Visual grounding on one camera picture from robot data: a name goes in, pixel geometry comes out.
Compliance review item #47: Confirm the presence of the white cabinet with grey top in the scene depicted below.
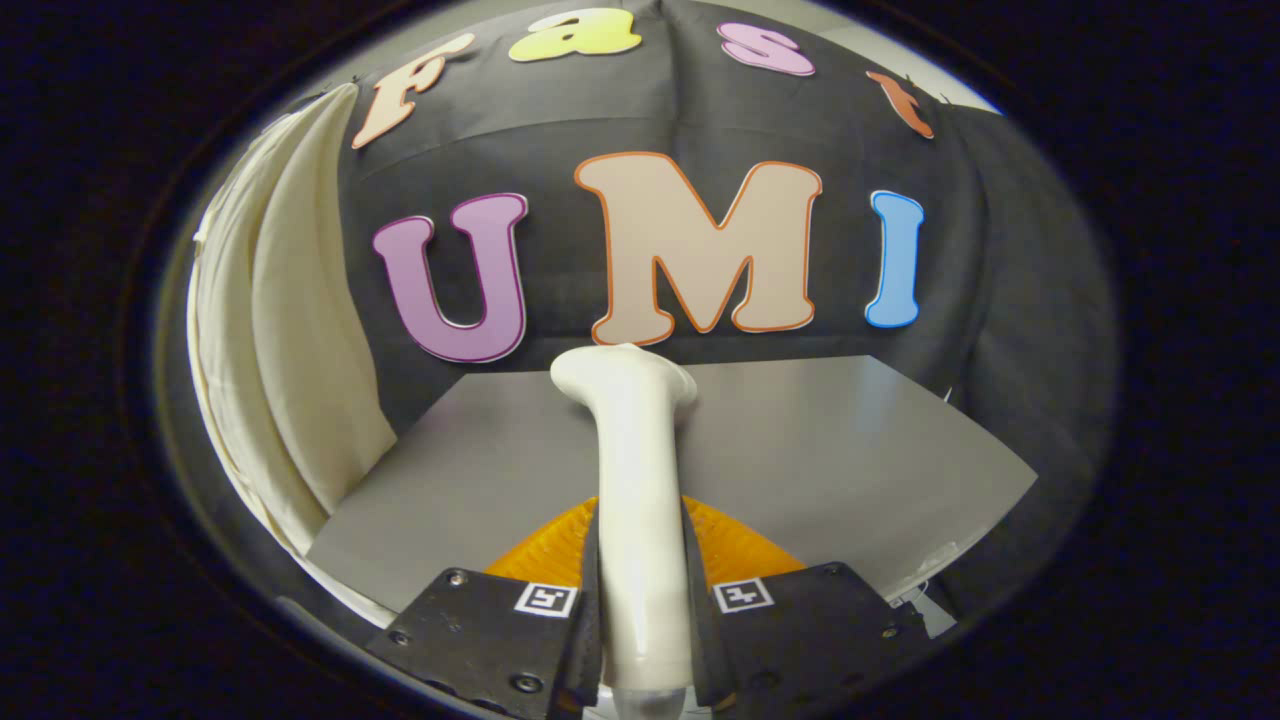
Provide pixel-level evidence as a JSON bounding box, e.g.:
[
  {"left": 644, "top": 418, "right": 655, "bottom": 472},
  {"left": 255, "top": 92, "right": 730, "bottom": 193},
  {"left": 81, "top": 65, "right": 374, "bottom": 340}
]
[{"left": 304, "top": 354, "right": 1039, "bottom": 643}]

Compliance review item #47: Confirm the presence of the white garment steamer handle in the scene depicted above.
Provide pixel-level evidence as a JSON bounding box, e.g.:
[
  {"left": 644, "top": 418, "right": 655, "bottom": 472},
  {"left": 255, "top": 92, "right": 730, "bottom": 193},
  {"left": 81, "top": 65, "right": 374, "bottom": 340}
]
[{"left": 549, "top": 343, "right": 699, "bottom": 720}]

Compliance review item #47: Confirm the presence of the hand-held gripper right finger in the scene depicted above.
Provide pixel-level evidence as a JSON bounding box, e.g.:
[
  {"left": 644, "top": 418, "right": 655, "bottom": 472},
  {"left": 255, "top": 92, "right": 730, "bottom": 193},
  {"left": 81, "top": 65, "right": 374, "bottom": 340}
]
[{"left": 680, "top": 495, "right": 936, "bottom": 717}]

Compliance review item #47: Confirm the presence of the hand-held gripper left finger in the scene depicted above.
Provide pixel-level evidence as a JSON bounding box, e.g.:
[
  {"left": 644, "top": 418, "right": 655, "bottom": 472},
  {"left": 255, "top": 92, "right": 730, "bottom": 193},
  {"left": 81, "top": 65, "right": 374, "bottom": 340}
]
[{"left": 365, "top": 497, "right": 604, "bottom": 720}]

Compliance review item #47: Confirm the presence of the cream button-up shirt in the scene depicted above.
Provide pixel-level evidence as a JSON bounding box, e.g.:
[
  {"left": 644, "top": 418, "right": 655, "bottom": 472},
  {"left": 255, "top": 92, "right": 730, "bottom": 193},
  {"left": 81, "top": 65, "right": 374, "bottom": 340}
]
[{"left": 187, "top": 83, "right": 399, "bottom": 557}]

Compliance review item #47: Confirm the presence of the black backdrop cloth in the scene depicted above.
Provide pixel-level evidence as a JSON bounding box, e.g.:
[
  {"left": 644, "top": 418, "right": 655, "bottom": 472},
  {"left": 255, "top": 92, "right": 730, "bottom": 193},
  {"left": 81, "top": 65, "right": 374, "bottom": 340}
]
[{"left": 195, "top": 0, "right": 1119, "bottom": 621}]

